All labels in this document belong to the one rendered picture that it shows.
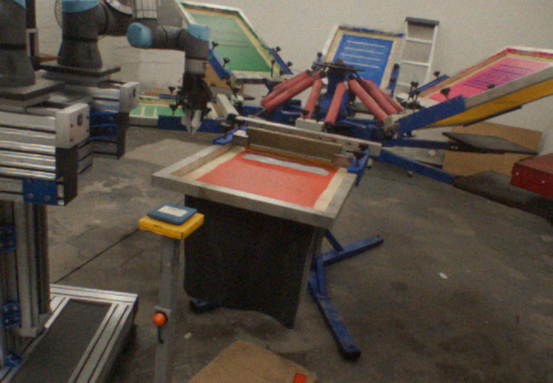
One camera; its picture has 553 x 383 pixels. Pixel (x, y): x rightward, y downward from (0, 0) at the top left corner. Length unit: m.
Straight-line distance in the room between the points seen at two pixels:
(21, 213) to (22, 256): 0.16
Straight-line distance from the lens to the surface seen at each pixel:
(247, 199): 1.37
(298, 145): 1.90
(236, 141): 1.97
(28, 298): 1.83
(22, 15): 1.33
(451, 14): 5.96
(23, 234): 1.72
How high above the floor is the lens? 1.48
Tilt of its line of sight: 19 degrees down
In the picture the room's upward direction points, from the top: 8 degrees clockwise
